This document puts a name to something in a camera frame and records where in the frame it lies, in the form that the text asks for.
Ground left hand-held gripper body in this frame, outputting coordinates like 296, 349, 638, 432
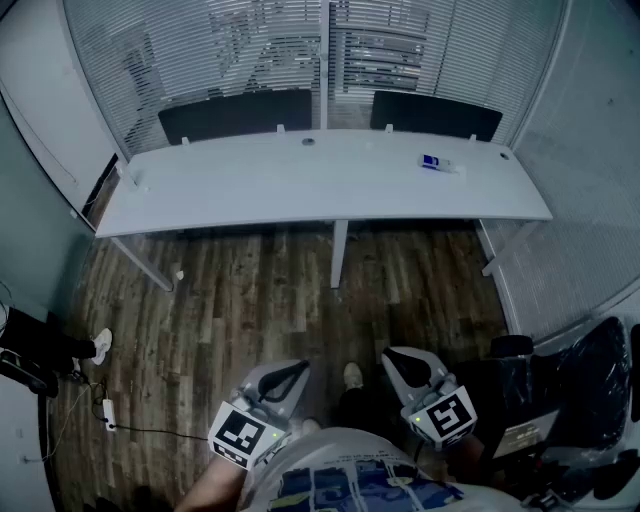
207, 383, 291, 471

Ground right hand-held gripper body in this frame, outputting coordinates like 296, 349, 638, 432
399, 374, 479, 449

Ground person's right forearm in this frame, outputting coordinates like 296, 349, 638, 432
444, 434, 486, 484

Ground person's black trousers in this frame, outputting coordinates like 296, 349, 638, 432
338, 387, 401, 431

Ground person's white printed t-shirt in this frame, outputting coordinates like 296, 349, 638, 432
239, 427, 526, 512

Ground white desk leg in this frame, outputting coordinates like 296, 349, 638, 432
329, 219, 350, 290
479, 219, 541, 279
110, 237, 174, 293

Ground black plastic-wrapped office chair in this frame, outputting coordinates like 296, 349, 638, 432
452, 315, 640, 506

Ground blue label spray bottle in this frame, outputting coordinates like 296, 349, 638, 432
417, 153, 469, 181

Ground black desk divider panel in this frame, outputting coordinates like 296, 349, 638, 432
157, 88, 314, 146
369, 89, 504, 144

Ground white window mullion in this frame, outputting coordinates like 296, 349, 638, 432
318, 0, 332, 132

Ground black floor cable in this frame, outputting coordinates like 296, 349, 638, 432
107, 423, 209, 443

